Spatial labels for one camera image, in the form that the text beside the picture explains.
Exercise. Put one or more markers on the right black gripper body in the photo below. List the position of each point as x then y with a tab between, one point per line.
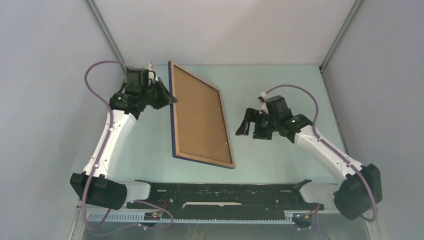
274	121

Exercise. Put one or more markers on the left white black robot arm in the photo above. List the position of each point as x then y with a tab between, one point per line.
97	184

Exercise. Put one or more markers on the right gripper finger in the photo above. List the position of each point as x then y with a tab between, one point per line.
250	116
264	126

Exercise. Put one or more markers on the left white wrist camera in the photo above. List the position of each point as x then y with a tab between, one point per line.
151	73

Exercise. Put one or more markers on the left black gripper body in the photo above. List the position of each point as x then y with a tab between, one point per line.
148	93

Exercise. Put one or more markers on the brown backing board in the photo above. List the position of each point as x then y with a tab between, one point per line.
198	116

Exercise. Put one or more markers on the aluminium rail frame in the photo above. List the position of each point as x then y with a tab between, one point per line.
133	213

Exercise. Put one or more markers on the small green circuit board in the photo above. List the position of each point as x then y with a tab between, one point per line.
152	216

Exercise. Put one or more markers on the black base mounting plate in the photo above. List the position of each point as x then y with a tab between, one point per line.
229	202

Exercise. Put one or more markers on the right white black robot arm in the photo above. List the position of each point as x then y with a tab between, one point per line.
357	188

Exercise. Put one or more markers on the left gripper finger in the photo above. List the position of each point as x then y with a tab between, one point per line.
161	101
162	90

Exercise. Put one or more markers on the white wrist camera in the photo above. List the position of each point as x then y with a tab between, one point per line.
262	98
151	73

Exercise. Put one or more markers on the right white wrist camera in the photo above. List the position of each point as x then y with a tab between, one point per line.
262	98

